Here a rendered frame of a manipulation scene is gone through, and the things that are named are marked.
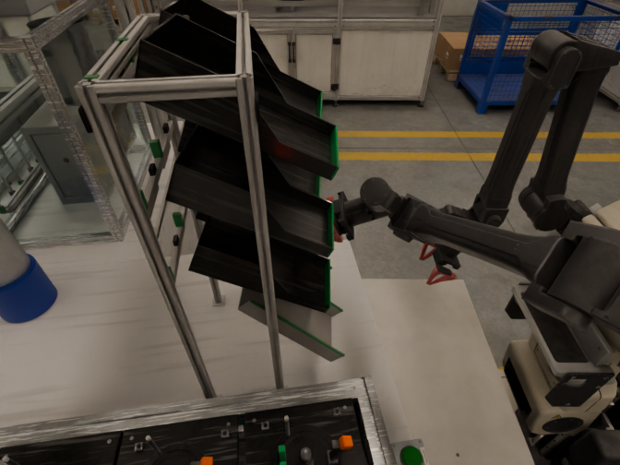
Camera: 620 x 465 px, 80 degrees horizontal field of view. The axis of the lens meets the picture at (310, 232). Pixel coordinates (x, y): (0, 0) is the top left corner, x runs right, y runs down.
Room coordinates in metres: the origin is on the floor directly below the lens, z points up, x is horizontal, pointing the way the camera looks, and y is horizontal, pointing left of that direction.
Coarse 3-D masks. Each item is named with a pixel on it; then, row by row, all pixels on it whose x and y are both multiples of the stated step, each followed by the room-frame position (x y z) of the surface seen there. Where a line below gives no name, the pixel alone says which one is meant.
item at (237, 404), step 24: (336, 384) 0.41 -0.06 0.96; (144, 408) 0.36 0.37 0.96; (168, 408) 0.36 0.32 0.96; (192, 408) 0.36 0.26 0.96; (216, 408) 0.36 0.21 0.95; (240, 408) 0.36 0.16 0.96; (264, 408) 0.36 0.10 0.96; (0, 432) 0.30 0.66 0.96; (24, 432) 0.30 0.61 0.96; (48, 432) 0.31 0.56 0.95; (72, 432) 0.30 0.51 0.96; (96, 432) 0.30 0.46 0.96; (240, 456) 0.27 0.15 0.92
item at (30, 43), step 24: (72, 0) 1.64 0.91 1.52; (96, 0) 1.58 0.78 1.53; (48, 24) 1.15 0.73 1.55; (72, 24) 1.28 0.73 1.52; (0, 48) 1.00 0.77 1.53; (24, 48) 1.00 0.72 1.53; (48, 72) 1.02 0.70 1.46; (48, 96) 1.00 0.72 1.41; (72, 120) 1.03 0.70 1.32; (144, 120) 1.67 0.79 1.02; (72, 144) 1.01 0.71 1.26; (144, 168) 1.46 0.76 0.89; (96, 192) 1.01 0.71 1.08; (48, 240) 0.98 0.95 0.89; (72, 240) 0.98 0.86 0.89; (96, 240) 1.00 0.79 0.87; (120, 240) 1.01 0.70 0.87
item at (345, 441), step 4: (344, 436) 0.26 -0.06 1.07; (348, 436) 0.26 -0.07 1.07; (332, 440) 0.25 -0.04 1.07; (336, 440) 0.25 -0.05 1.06; (340, 440) 0.25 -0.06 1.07; (344, 440) 0.25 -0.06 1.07; (348, 440) 0.25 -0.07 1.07; (332, 444) 0.25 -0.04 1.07; (336, 444) 0.25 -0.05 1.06; (340, 444) 0.25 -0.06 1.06; (344, 444) 0.24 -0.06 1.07; (348, 444) 0.24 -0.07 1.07; (352, 444) 0.25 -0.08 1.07; (332, 448) 0.24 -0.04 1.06; (336, 448) 0.24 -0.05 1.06; (340, 448) 0.24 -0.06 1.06; (344, 448) 0.24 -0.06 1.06; (348, 448) 0.24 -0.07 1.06; (332, 452) 0.25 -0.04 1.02; (336, 452) 0.24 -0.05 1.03; (340, 452) 0.24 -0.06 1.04; (332, 456) 0.24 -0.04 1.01; (336, 456) 0.24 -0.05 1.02
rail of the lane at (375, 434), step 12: (360, 384) 0.41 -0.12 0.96; (372, 384) 0.41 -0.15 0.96; (360, 396) 0.38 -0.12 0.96; (372, 396) 0.38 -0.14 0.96; (360, 408) 0.36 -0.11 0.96; (372, 408) 0.36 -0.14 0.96; (360, 420) 0.34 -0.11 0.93; (372, 420) 0.33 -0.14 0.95; (360, 432) 0.33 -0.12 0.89; (372, 432) 0.30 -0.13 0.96; (384, 432) 0.30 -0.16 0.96; (372, 444) 0.28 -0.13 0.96; (384, 444) 0.28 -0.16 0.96; (372, 456) 0.26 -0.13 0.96; (384, 456) 0.26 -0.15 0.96
